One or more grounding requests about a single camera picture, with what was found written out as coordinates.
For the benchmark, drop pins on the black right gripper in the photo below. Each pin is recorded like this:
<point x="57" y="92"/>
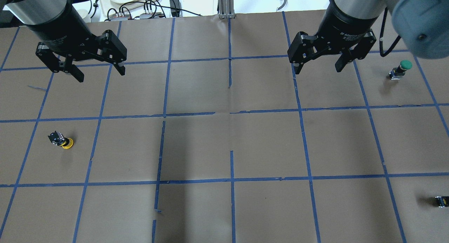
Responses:
<point x="345" y="25"/>

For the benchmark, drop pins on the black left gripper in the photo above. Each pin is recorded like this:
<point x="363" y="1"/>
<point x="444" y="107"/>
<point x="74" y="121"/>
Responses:
<point x="60" y="29"/>

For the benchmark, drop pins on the yellow push button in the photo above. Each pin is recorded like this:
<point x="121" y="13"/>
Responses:
<point x="59" y="140"/>

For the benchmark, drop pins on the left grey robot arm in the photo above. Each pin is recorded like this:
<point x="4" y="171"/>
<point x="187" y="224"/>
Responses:
<point x="32" y="12"/>

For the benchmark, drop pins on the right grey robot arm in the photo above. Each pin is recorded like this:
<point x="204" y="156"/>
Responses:
<point x="421" y="24"/>

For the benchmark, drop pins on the green push button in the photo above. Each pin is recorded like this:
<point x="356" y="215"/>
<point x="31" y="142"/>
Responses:
<point x="398" y="72"/>

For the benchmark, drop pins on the black power adapter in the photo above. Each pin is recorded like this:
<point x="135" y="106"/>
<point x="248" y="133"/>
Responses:
<point x="175" y="7"/>

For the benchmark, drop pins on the small black contact block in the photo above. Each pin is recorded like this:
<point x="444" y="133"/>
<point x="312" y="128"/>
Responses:
<point x="442" y="201"/>

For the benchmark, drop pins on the aluminium profile post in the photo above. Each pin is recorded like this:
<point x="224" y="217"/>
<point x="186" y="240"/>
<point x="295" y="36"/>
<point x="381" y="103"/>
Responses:
<point x="226" y="9"/>

